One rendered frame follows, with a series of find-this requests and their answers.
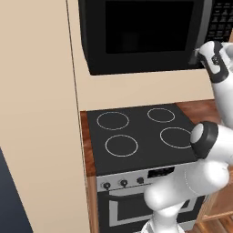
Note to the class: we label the black hob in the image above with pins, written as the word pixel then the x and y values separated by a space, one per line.
pixel 139 139

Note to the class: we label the wooden base cupboard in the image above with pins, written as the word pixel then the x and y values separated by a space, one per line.
pixel 220 209

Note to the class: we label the black microwave oven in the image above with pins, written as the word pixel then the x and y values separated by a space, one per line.
pixel 220 21

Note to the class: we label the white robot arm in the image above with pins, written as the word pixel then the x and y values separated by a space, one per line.
pixel 182 188

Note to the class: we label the black microwave door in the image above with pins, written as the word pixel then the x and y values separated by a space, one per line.
pixel 145 30

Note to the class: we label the black oven knob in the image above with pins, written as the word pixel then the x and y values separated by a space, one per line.
pixel 123 183
pixel 106 185
pixel 140 180

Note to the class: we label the silver and black oven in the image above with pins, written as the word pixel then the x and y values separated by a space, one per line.
pixel 127 209

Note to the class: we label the tall beige cupboard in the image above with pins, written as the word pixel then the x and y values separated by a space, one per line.
pixel 39 106

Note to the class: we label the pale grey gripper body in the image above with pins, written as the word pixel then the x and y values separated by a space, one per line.
pixel 194 59

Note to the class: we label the black oven door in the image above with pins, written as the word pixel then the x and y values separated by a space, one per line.
pixel 127 215

